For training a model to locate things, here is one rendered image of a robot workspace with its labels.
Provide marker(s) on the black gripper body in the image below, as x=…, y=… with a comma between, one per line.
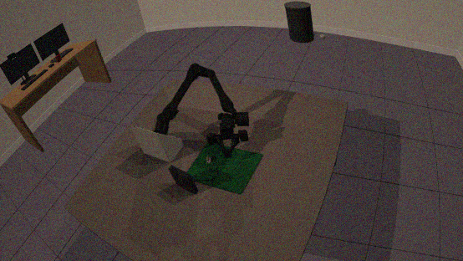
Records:
x=226, y=135

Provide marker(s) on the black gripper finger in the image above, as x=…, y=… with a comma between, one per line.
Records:
x=234, y=141
x=219, y=142

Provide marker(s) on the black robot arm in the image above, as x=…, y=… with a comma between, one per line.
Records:
x=170, y=111

